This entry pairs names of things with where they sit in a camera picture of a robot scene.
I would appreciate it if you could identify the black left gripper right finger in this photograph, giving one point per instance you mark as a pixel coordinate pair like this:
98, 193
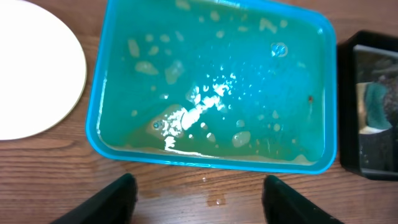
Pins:
284, 205

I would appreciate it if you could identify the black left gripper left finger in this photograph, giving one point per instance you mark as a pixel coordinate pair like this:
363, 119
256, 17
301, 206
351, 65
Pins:
114, 204

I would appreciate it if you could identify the yellow green scrubbing sponge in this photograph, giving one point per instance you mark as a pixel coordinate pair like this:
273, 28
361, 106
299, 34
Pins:
372, 118

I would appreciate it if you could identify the white plate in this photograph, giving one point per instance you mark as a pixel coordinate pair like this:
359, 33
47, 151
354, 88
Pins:
43, 70

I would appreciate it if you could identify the teal plastic tray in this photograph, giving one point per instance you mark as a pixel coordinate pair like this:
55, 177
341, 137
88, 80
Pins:
246, 85

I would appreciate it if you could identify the black soapy water tray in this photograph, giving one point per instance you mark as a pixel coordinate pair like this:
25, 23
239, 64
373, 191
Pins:
367, 57

